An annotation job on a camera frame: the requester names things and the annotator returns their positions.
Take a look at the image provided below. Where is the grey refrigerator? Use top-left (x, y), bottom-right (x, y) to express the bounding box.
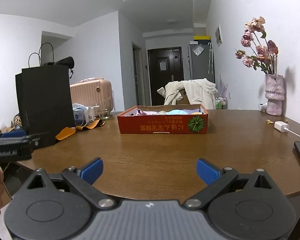
top-left (188, 42), bottom-right (215, 83)

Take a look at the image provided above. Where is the red cardboard pumpkin box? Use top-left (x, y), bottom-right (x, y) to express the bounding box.
top-left (117, 104), bottom-right (208, 134)

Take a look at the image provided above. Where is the small white box by vase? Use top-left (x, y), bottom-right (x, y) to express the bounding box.
top-left (258, 103), bottom-right (267, 112)

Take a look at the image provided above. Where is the brown wooden chair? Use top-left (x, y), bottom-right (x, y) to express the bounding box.
top-left (176, 89), bottom-right (190, 105)

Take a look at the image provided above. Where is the dried pink rose bouquet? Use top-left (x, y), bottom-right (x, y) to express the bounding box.
top-left (235, 16), bottom-right (279, 75)

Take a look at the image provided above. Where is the pink textured vase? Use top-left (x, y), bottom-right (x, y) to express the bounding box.
top-left (265, 74), bottom-right (285, 116)

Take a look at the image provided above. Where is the small white bottle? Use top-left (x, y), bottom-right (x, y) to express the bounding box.
top-left (88, 107), bottom-right (95, 124)

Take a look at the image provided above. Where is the purple satin scrunchie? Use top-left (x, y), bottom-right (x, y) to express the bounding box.
top-left (136, 108), bottom-right (149, 115)

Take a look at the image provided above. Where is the black paper shopping bag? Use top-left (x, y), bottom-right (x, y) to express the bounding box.
top-left (15, 56), bottom-right (75, 148)

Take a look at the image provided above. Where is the iridescent mesh bath ball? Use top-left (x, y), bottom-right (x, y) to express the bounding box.
top-left (156, 111), bottom-right (168, 115)

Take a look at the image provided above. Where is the orange black strap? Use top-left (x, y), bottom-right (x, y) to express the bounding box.
top-left (55, 119), bottom-right (106, 141)

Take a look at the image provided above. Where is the beige jacket on chair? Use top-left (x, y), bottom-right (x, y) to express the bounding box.
top-left (157, 78), bottom-right (218, 109)

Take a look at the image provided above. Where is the yellow box on refrigerator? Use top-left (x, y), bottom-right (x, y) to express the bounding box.
top-left (193, 35), bottom-right (211, 41)

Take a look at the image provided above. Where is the light blue fluffy puff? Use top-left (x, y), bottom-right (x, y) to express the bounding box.
top-left (167, 109), bottom-right (190, 115)

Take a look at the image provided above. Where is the white power adapter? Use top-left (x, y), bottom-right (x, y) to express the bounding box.
top-left (274, 121), bottom-right (289, 132)

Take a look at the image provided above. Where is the pink hard-shell suitcase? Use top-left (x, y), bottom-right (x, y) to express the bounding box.
top-left (70, 77), bottom-right (113, 116)

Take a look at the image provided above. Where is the dark entrance door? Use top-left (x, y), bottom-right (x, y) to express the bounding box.
top-left (147, 47), bottom-right (184, 106)

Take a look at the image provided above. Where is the clear glass vase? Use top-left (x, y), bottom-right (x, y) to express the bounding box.
top-left (98, 96), bottom-right (113, 120)

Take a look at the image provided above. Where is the purple linen drawstring pouch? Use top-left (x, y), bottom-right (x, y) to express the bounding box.
top-left (186, 108), bottom-right (200, 114)

